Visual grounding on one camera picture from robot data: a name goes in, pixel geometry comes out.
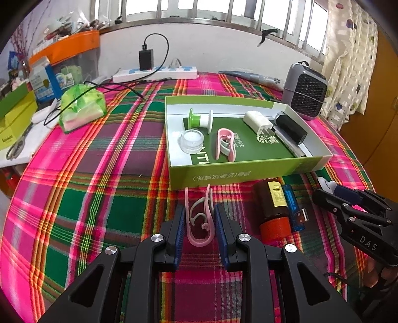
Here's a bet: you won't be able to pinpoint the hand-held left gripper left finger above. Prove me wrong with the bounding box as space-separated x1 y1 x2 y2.
37 205 186 323

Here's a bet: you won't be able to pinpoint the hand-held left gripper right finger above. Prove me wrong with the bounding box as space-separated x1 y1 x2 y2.
214 204 363 323

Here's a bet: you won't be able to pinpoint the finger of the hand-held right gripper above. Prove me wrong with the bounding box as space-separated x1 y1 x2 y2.
312 189 390 226
334 185 395 212

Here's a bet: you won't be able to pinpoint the white panda-shaped gadget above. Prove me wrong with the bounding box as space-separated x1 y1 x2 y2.
316 177 337 195

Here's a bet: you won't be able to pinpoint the pink plastic clip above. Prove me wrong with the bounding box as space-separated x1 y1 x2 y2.
185 184 215 247
214 128 238 162

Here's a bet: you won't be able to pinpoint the silver metal bar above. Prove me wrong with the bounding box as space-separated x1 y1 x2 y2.
275 127 307 157

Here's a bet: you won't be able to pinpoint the green cardboard box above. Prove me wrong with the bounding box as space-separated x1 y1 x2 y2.
165 95 333 190

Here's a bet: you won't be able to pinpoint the translucent white round jar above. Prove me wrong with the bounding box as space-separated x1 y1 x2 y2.
178 130 205 154

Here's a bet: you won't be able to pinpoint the white wall charger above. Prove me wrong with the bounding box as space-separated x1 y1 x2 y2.
243 111 272 135

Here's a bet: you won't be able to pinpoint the person's right hand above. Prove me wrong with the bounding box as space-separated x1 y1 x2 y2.
367 258 397 288

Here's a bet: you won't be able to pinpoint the blue usb stick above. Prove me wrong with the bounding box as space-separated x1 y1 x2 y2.
281 185 310 232

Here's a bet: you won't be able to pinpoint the brown bottle orange cap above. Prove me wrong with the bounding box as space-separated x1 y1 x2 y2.
253 178 293 241

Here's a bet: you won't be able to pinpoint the wooden cabinet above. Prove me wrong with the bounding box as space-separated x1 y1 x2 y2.
339 28 398 199

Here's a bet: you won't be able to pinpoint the black power brick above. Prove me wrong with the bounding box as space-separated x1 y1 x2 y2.
275 113 308 145

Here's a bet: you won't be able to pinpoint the plaid tablecloth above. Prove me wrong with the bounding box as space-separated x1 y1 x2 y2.
3 71 377 323

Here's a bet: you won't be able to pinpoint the grey small fan heater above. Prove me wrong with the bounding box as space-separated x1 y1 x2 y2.
281 62 328 121

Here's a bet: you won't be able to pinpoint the green white spool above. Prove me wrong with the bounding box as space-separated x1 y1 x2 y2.
187 108 214 133

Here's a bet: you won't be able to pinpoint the patterned cream curtain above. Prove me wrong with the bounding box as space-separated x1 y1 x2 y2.
322 0 378 131

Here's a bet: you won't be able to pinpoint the grey folded umbrella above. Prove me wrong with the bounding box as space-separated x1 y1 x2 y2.
218 70 286 90

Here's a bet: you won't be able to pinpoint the green plastic bag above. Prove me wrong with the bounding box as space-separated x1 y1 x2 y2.
59 83 107 134

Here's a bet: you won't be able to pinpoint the white power strip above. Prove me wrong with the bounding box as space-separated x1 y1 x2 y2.
112 65 198 83

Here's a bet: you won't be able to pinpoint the white side table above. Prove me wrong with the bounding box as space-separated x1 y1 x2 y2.
0 120 59 168

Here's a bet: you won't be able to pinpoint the black plugged-in adapter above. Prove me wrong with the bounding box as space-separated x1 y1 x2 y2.
139 49 154 71

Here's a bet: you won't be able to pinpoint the grey scissors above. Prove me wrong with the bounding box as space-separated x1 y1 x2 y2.
6 124 32 160

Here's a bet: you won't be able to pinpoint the yellow-green cardboard box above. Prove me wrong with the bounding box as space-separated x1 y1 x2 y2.
0 82 38 153

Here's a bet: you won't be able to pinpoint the blue white carton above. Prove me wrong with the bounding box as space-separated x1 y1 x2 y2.
29 56 63 104

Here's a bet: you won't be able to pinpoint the metal window grille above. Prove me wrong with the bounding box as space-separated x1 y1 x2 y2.
93 0 330 63

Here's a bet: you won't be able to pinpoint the storage bin with orange lid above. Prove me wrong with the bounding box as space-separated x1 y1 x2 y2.
29 30 100 87

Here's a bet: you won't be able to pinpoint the pile of assorted clutter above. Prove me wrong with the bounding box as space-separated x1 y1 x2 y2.
29 12 125 44

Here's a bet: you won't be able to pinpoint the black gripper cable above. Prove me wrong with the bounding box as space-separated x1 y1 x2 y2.
323 272 361 289

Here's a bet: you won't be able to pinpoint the black charging cable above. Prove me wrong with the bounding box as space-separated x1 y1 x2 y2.
44 34 170 126

